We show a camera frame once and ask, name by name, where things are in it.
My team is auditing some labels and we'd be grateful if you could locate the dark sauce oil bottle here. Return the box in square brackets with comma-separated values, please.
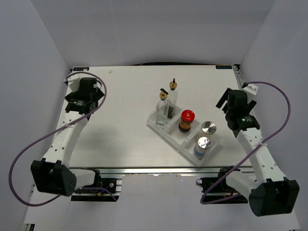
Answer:
[167, 79, 178, 118]

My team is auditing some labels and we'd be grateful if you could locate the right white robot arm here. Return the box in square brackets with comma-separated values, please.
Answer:
[216, 88, 299, 217]

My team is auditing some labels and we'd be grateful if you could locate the blue label shaker bottle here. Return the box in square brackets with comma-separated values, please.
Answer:
[193, 136, 211, 160]

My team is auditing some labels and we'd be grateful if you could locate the blue table sticker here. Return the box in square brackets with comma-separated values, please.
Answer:
[73, 67, 90, 71]
[215, 65, 233, 70]

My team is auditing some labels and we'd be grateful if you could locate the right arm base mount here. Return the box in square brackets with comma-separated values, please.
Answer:
[195, 166, 248, 204]

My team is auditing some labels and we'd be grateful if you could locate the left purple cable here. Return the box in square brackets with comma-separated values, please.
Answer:
[8, 73, 108, 207]

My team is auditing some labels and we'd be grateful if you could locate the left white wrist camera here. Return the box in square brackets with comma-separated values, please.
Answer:
[64, 73, 80, 92]

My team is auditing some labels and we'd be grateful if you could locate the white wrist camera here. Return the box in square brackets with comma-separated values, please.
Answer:
[64, 73, 80, 92]
[242, 83, 258, 102]

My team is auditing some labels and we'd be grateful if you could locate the left blue table sticker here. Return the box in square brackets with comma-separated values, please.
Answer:
[73, 67, 90, 71]

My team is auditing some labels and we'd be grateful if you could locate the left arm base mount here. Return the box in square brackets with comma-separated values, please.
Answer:
[71, 168, 122, 202]

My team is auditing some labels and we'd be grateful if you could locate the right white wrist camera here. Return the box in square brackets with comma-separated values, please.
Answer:
[242, 83, 258, 102]

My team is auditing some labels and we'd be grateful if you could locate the clear oil bottle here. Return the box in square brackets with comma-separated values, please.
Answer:
[155, 89, 169, 127]

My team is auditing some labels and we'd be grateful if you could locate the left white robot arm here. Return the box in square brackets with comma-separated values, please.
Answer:
[30, 77, 104, 196]

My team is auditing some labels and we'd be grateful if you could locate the right blue table sticker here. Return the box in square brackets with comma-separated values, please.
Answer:
[215, 65, 233, 70]

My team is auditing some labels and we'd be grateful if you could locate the red lid sauce jar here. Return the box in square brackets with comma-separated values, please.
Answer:
[179, 109, 195, 132]

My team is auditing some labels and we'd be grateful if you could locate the white three-compartment tray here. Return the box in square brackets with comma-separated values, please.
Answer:
[146, 105, 222, 167]

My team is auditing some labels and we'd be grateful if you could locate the silver lid white shaker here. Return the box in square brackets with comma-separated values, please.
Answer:
[199, 121, 217, 137]

